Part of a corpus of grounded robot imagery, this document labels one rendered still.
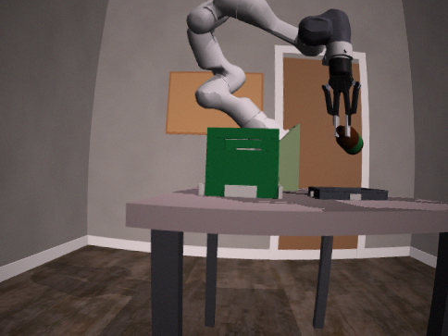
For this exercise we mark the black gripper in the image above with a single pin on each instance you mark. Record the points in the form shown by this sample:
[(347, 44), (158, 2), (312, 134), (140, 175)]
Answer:
[(341, 81)]

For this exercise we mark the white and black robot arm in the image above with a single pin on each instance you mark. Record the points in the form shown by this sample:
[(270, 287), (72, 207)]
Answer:
[(331, 28)]

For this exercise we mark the brown bottle with green label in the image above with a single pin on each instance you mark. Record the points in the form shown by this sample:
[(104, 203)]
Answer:
[(351, 145)]

